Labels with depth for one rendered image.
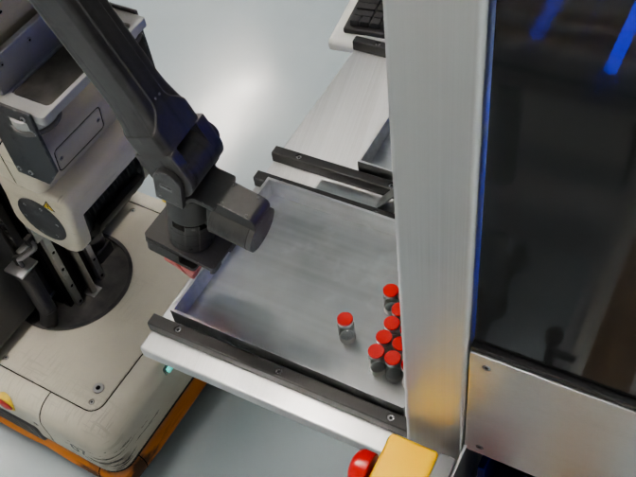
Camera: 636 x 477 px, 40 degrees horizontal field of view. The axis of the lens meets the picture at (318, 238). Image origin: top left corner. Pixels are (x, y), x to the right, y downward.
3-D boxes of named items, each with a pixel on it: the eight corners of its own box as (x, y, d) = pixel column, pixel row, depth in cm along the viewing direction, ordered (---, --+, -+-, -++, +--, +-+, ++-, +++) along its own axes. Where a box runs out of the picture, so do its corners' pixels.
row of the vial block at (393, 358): (454, 279, 118) (454, 258, 115) (397, 386, 109) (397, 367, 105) (439, 273, 119) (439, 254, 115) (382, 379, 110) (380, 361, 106)
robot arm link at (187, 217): (181, 150, 102) (153, 185, 99) (232, 175, 100) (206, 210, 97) (183, 186, 107) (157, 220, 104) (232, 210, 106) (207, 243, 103)
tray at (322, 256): (484, 265, 119) (485, 249, 117) (404, 421, 106) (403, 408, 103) (271, 192, 132) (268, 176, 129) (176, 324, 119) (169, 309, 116)
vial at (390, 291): (403, 306, 116) (402, 286, 113) (396, 318, 115) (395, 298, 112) (388, 300, 117) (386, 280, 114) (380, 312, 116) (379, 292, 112)
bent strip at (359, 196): (407, 205, 127) (406, 178, 123) (398, 220, 126) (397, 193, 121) (321, 180, 132) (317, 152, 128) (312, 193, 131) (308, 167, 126)
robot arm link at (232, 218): (193, 113, 97) (150, 167, 93) (284, 154, 95) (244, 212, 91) (199, 174, 107) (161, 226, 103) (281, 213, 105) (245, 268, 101)
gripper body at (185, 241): (213, 277, 108) (213, 245, 102) (144, 242, 110) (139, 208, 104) (239, 240, 111) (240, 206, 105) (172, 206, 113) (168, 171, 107)
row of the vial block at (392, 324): (439, 273, 119) (439, 254, 115) (381, 379, 110) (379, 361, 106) (424, 269, 120) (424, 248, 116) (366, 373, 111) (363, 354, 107)
